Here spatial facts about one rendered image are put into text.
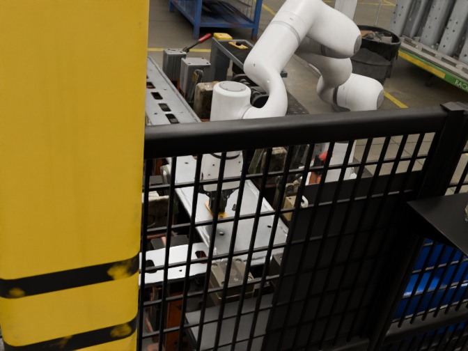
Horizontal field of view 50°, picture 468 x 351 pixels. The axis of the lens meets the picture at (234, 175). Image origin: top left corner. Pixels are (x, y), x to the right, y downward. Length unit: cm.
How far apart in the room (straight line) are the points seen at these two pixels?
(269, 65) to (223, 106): 15
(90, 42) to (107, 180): 9
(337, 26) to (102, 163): 113
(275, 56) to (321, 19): 21
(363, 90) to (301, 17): 54
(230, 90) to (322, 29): 37
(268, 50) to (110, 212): 91
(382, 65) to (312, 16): 315
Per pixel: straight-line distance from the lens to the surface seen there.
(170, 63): 220
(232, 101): 110
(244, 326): 98
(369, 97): 176
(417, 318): 93
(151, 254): 115
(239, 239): 122
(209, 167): 118
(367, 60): 439
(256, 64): 119
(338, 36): 140
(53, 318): 40
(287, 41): 124
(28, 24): 28
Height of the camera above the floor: 175
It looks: 31 degrees down
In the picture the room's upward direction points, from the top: 8 degrees clockwise
